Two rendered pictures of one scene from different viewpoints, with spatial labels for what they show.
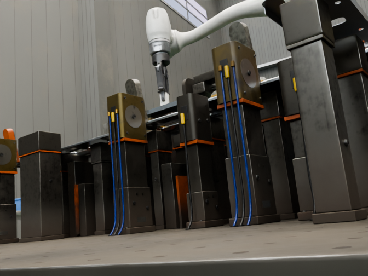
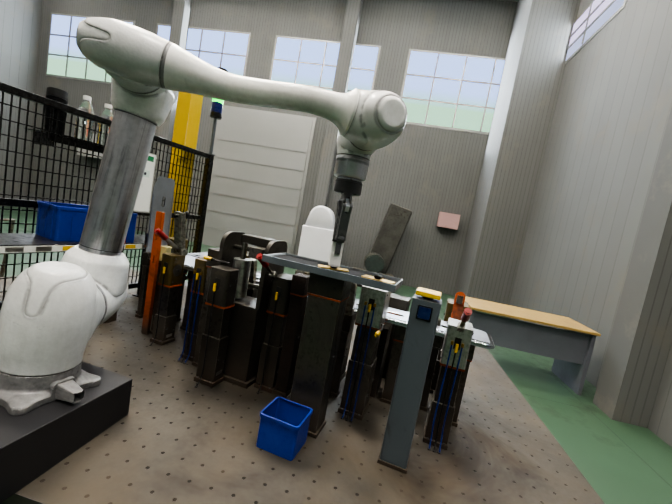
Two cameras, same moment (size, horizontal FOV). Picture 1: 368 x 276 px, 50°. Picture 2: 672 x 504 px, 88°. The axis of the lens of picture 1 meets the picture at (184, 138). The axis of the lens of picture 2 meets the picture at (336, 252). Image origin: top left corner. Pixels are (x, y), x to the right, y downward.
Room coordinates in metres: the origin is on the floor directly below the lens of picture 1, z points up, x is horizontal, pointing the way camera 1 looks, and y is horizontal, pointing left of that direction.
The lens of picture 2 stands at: (2.46, -0.26, 1.30)
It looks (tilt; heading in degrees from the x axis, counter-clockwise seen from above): 6 degrees down; 160
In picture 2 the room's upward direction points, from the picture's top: 10 degrees clockwise
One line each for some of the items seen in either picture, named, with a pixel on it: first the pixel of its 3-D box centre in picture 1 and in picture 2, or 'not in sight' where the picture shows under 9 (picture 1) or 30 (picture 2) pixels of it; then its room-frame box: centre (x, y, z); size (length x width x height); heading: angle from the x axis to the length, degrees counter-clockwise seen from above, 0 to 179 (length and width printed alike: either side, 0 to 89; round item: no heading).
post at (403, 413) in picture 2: not in sight; (410, 381); (1.73, 0.27, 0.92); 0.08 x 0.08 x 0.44; 53
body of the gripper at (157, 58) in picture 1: (161, 65); (346, 196); (1.57, 0.06, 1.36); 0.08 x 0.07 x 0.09; 168
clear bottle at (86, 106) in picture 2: not in sight; (85, 119); (0.58, -0.86, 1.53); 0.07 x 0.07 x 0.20
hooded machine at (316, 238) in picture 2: not in sight; (320, 239); (-5.03, 2.01, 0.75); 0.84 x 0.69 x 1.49; 61
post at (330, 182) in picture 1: (321, 106); not in sight; (0.49, -0.18, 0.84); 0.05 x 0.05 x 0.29; 53
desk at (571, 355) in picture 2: not in sight; (515, 341); (-0.30, 2.97, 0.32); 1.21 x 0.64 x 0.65; 61
